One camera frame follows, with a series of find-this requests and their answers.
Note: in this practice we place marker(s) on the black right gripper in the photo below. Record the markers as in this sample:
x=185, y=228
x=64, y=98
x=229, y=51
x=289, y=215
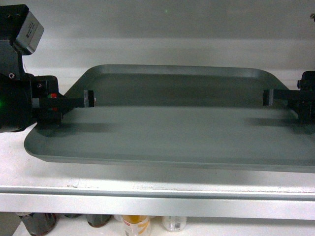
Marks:
x=304, y=108

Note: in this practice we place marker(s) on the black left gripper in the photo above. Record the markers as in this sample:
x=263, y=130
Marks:
x=47, y=87

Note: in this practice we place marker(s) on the silver metal tray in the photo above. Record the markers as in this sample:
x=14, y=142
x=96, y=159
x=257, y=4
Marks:
x=181, y=115

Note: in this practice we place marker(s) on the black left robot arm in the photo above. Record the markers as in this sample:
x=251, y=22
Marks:
x=26, y=99

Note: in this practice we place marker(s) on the yellow juice bottle front left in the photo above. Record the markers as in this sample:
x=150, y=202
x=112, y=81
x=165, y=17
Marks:
x=137, y=225

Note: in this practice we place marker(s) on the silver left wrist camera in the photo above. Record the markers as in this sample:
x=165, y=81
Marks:
x=29, y=35

